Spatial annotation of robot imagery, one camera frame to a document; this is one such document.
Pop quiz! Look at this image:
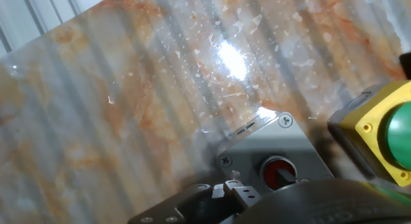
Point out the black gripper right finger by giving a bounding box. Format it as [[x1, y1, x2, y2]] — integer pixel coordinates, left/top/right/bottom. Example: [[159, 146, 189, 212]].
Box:
[[276, 168, 298, 188]]

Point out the marble pattern mat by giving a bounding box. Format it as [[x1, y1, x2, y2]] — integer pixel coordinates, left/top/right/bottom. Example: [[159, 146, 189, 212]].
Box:
[[0, 0, 411, 224]]

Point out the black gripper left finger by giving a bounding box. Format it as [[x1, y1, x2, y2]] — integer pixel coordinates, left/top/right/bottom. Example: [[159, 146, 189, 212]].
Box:
[[127, 180, 263, 224]]

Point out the grey box red button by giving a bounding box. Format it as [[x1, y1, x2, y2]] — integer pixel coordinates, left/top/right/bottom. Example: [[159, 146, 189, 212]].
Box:
[[215, 107, 335, 193]]

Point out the yellow box green mushroom button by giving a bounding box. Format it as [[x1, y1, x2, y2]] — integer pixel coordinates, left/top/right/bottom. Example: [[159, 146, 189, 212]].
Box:
[[326, 79, 411, 188]]

